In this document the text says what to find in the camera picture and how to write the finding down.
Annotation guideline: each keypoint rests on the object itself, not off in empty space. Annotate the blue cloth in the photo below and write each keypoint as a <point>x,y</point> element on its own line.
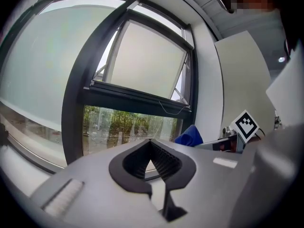
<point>188,136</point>

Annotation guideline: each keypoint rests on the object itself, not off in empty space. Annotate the round ceiling light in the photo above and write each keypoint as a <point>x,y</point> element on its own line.
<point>281,59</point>

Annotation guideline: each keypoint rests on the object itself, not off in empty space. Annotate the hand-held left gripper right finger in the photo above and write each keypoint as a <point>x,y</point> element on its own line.
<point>209,186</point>

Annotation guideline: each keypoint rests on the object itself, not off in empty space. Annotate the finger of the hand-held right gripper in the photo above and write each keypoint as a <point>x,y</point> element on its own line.
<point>206,145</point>

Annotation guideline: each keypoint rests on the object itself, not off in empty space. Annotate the person's black star-print shirt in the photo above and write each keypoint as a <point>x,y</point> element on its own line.
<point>292,13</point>

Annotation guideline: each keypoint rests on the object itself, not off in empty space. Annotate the black window frame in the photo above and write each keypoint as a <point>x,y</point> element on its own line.
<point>73,103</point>

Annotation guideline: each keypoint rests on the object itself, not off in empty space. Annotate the large frosted window pane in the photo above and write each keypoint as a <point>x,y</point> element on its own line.
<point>35,68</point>

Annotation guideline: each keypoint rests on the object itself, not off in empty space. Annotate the frosted awning window sash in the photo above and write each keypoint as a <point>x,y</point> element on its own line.
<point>147,60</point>

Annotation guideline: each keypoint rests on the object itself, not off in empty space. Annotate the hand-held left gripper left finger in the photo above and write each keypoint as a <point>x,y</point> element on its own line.
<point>95,186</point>

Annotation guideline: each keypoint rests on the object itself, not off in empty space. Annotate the clear window glass pane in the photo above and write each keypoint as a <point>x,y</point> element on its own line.
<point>118,127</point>

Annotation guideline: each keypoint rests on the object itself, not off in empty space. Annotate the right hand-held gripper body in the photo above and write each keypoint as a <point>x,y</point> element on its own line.
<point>245,127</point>

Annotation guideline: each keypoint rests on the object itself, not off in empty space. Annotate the white window sill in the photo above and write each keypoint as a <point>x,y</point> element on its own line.
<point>23,170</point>

